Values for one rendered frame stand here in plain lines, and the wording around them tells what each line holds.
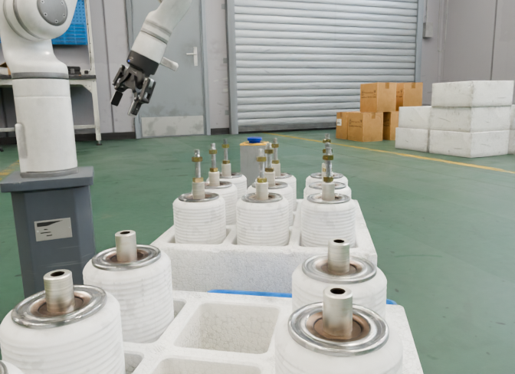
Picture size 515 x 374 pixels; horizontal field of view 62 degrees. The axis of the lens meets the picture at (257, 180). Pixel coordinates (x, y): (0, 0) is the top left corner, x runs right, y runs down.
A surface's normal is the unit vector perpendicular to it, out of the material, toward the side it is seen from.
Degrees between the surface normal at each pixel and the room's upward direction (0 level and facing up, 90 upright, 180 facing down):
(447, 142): 90
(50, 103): 90
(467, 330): 0
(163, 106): 90
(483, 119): 90
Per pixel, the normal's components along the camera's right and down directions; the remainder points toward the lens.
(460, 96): -0.93, 0.08
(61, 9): 0.90, 0.08
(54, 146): 0.62, 0.12
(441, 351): -0.02, -0.98
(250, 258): -0.14, 0.18
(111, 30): 0.35, 0.16
